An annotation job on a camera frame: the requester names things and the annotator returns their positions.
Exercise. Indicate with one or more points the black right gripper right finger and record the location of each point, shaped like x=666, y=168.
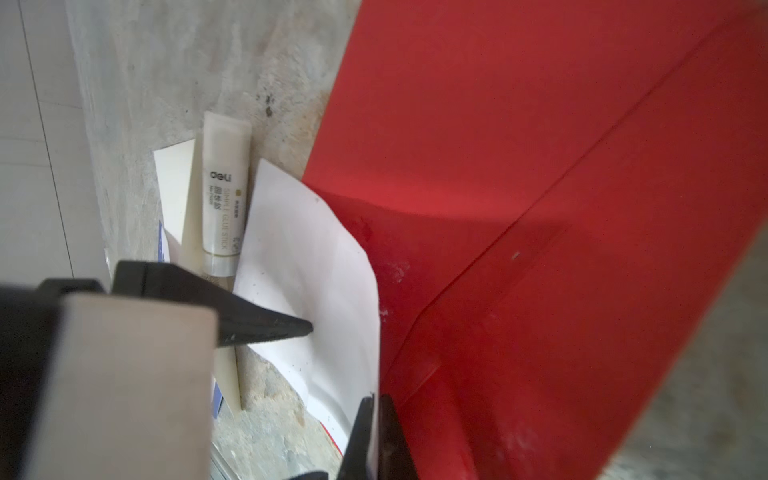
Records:
x=395, y=460

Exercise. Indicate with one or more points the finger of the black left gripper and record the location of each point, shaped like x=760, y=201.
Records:
x=240, y=322

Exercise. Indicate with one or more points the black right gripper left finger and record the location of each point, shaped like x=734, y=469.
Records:
x=358, y=460

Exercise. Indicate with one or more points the white letter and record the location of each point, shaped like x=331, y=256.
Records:
x=298, y=259

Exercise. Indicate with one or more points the white glue stick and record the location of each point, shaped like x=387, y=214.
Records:
x=225, y=178

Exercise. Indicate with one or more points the red paper envelope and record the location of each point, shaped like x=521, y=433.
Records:
x=551, y=195

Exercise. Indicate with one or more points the cream paper envelope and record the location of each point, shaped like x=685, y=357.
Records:
x=179, y=177

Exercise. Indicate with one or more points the blue bordered white card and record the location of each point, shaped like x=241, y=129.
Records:
x=164, y=256

